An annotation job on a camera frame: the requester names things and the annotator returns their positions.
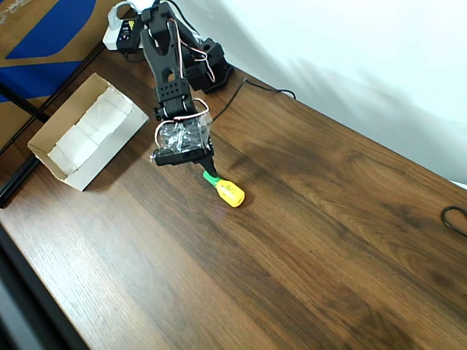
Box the black cable loop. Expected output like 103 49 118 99
440 206 467 238

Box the white power strip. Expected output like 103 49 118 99
101 14 204 52

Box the white open cardboard box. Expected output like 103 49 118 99
27 71 150 193

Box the thin black webcam cable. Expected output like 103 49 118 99
211 77 297 123

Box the black metal rail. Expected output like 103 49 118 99
0 155 41 209

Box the webcam wrapped in clear tape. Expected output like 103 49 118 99
150 111 215 168

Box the black power adapter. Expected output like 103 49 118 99
115 16 144 52

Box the white cable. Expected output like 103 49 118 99
180 20 204 42

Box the white charger plug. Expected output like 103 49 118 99
107 1 127 32

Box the large brown blue-printed carton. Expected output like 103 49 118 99
0 0 110 154

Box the yellow bottle with green cap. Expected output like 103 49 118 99
202 171 246 209

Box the black metal pole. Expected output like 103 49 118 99
0 82 50 123

